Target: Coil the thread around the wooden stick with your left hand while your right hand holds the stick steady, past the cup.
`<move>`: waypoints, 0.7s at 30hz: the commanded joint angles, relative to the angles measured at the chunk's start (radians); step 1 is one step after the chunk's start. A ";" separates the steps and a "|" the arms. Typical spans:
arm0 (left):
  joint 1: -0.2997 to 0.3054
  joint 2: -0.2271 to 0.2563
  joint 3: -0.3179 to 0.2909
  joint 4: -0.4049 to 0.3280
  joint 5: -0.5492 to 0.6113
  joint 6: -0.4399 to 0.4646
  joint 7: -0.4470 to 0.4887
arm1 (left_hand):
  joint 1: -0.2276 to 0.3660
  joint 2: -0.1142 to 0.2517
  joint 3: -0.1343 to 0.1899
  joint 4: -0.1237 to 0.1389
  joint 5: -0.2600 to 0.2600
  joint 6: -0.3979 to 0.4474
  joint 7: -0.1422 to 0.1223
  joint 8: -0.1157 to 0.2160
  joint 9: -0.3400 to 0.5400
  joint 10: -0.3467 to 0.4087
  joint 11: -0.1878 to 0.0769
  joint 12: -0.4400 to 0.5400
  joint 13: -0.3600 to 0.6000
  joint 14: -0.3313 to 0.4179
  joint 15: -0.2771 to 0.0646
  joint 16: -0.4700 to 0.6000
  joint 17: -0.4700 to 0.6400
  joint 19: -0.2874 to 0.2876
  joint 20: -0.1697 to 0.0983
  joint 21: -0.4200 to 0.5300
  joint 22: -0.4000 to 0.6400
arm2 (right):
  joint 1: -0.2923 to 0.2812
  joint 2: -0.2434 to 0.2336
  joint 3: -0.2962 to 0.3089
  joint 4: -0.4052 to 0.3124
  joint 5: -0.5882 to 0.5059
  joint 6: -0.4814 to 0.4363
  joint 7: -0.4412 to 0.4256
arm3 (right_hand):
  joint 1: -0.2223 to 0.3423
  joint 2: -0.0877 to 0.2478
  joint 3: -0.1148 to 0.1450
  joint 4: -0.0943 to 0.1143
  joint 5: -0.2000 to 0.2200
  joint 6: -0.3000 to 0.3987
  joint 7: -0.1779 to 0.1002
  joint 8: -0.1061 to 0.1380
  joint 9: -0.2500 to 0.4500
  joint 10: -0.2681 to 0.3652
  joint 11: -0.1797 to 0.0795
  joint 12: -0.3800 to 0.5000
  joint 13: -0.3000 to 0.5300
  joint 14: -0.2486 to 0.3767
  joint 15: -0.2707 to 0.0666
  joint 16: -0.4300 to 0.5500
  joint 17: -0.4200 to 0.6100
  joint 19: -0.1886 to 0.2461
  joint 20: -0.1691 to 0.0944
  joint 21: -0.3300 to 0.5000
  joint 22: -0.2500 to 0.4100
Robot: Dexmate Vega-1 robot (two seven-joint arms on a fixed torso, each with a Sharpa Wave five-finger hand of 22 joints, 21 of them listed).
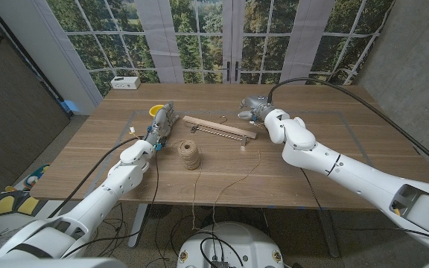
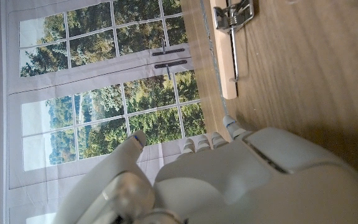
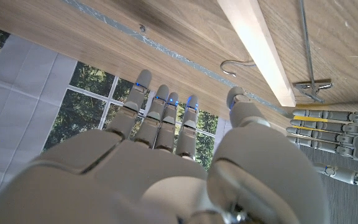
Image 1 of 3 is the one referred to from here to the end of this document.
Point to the jute twine spool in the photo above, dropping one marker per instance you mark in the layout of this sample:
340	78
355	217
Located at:
189	154

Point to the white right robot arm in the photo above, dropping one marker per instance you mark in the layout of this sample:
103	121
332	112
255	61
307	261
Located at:
348	171

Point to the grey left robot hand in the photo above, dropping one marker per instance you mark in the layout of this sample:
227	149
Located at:
161	123

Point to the small yellow cup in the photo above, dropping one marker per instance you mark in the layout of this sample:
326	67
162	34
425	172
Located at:
155	109

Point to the grey table leg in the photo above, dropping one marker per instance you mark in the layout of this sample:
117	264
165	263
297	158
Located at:
330	232

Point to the white table leg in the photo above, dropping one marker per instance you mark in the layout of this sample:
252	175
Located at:
138	225

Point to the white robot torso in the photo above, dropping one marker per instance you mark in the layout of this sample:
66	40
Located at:
233	245

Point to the thin jute thread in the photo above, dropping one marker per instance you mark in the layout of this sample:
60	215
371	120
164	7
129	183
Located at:
193	216
233	182

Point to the white power strip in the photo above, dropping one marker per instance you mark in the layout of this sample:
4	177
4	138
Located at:
125	82

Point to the printed window backdrop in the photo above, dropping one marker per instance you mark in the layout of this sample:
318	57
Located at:
199	37

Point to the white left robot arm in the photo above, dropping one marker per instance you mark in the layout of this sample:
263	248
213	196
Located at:
88	208

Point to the blue object by wall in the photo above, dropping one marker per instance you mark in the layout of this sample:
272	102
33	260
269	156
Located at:
69	106

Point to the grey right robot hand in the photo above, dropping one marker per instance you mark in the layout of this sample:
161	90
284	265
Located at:
257	104

